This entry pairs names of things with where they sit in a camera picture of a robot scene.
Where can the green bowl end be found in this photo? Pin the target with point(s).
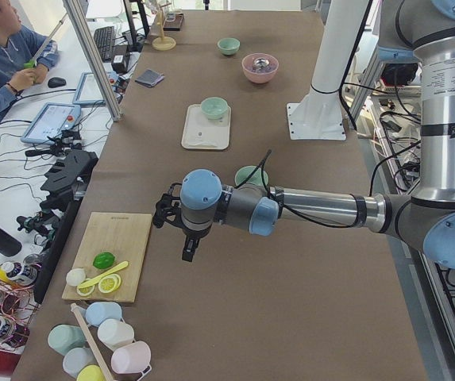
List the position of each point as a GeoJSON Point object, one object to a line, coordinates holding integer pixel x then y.
{"type": "Point", "coordinates": [228, 46]}

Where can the cream rabbit tray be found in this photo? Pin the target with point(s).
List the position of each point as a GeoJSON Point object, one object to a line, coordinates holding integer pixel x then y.
{"type": "Point", "coordinates": [200, 133]}

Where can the yellow plastic knife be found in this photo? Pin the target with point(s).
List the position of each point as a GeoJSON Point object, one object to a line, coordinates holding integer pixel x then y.
{"type": "Point", "coordinates": [97, 279]}

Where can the green cup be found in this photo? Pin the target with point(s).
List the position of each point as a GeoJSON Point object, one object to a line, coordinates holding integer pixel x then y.
{"type": "Point", "coordinates": [63, 338]}

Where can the wooden cup rack stick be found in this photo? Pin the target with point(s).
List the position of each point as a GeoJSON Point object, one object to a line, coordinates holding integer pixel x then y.
{"type": "Point", "coordinates": [75, 309]}

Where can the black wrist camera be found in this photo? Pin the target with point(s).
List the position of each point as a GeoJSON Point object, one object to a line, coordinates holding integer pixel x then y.
{"type": "Point", "coordinates": [168, 210]}

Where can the white cup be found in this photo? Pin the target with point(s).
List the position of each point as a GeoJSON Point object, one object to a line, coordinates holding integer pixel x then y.
{"type": "Point", "coordinates": [115, 334]}

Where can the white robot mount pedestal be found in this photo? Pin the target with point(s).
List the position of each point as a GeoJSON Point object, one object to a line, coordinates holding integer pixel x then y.
{"type": "Point", "coordinates": [318, 116]}

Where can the pink bowl with ice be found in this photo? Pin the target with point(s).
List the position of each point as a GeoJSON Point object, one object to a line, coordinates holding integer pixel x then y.
{"type": "Point", "coordinates": [263, 76]}

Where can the person in blue hoodie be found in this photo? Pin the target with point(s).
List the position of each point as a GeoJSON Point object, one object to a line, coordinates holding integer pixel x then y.
{"type": "Point", "coordinates": [25, 57]}

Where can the green bowl on tray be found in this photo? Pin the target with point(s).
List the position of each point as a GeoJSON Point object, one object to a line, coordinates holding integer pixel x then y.
{"type": "Point", "coordinates": [214, 108]}

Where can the black computer mouse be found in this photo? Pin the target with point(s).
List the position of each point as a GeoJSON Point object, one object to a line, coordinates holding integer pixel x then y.
{"type": "Point", "coordinates": [55, 82]}

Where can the yellow sauce bottle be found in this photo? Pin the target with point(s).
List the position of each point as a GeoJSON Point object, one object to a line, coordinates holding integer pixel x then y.
{"type": "Point", "coordinates": [23, 275]}

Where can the pink cup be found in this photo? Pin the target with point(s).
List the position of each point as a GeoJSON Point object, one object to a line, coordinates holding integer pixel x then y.
{"type": "Point", "coordinates": [132, 358]}

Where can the dark wooden tray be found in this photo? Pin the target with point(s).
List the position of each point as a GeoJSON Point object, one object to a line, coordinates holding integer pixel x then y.
{"type": "Point", "coordinates": [173, 21]}

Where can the wooden banana stand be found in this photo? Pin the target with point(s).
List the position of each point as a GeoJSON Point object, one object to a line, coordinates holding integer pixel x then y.
{"type": "Point", "coordinates": [162, 42]}

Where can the green bowl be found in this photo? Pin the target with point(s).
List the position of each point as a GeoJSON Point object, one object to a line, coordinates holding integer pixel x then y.
{"type": "Point", "coordinates": [214, 108]}
{"type": "Point", "coordinates": [251, 175]}

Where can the grey folded cloth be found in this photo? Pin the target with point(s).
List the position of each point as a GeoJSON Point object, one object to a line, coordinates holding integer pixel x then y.
{"type": "Point", "coordinates": [149, 78]}

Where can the yellow cup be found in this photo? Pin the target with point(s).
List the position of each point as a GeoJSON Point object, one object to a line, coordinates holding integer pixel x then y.
{"type": "Point", "coordinates": [91, 373]}

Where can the white garlic bulb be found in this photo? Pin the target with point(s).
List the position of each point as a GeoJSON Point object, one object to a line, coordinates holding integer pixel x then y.
{"type": "Point", "coordinates": [75, 277]}

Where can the aluminium frame post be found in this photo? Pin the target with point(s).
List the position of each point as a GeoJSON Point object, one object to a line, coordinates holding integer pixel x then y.
{"type": "Point", "coordinates": [76, 15]}

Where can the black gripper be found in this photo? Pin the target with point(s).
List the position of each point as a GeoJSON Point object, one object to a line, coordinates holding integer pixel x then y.
{"type": "Point", "coordinates": [190, 236]}

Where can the black gripper stand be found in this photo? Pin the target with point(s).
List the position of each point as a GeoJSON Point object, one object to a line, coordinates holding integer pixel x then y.
{"type": "Point", "coordinates": [65, 177]}

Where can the metal ice scoop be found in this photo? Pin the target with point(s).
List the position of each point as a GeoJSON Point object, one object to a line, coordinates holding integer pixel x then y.
{"type": "Point", "coordinates": [260, 63]}

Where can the lemon slice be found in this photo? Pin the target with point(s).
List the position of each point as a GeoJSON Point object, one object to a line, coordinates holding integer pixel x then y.
{"type": "Point", "coordinates": [83, 291]}
{"type": "Point", "coordinates": [109, 283]}

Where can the green lime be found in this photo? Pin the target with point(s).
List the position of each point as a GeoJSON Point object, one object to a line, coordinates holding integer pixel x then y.
{"type": "Point", "coordinates": [103, 260]}

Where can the blue teach pendant tablet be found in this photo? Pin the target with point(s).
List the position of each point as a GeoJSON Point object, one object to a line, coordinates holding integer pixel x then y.
{"type": "Point", "coordinates": [50, 122]}

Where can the black keyboard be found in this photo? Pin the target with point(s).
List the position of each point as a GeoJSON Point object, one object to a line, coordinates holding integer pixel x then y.
{"type": "Point", "coordinates": [104, 42]}

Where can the grey blue cup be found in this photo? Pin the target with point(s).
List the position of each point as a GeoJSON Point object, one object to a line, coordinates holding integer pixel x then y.
{"type": "Point", "coordinates": [76, 360]}

